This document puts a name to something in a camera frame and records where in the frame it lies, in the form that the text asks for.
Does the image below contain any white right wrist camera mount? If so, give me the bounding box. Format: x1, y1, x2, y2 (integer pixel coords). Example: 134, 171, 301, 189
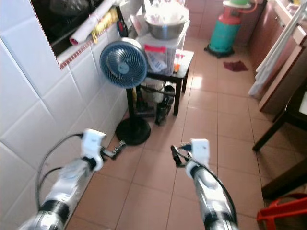
189, 138, 211, 166

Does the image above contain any green plastic basin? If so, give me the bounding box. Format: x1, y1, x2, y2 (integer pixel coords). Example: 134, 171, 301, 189
223, 0, 258, 8

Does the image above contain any dark red floor cloth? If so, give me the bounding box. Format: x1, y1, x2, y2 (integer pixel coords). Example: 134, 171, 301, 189
223, 60, 249, 73

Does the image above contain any red plastic stool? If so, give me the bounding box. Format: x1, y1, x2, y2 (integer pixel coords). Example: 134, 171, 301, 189
256, 194, 307, 230

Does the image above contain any blue standing fan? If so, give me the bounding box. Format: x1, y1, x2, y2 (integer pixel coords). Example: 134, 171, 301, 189
99, 38, 151, 146

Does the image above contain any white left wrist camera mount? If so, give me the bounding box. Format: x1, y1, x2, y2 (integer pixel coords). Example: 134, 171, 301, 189
81, 128, 106, 171

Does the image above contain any white plastic bag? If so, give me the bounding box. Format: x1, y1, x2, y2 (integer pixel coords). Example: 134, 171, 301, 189
146, 0, 188, 24

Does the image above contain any reddish brown cabinet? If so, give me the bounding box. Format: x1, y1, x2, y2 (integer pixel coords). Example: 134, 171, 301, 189
249, 0, 307, 115

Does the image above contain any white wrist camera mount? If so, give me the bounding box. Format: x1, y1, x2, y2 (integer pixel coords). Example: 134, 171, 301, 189
81, 128, 106, 171
189, 138, 211, 166

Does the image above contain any clear plastic box red label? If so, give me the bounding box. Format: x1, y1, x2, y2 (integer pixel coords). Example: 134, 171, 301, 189
141, 35, 186, 75

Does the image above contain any teal gas cylinder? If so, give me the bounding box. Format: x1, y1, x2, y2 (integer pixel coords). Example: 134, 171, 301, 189
203, 2, 246, 59

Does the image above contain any white pole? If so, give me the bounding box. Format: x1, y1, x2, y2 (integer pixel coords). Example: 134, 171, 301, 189
249, 9, 307, 99

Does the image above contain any large steel mixing bowl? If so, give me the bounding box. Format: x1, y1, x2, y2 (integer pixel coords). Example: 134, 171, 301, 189
144, 14, 190, 41

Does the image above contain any dark wooden table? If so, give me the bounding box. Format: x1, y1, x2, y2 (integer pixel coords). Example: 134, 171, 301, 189
252, 79, 307, 200

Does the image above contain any rolled white paper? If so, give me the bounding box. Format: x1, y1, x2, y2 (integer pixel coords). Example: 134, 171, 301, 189
69, 0, 121, 46

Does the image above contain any black bottle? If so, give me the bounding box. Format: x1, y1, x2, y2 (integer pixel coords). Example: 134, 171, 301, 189
154, 85, 176, 127

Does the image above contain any black side table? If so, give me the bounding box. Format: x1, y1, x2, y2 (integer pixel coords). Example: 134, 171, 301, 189
146, 49, 194, 117

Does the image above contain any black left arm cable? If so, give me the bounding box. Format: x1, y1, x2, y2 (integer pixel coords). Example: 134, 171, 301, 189
35, 134, 83, 212

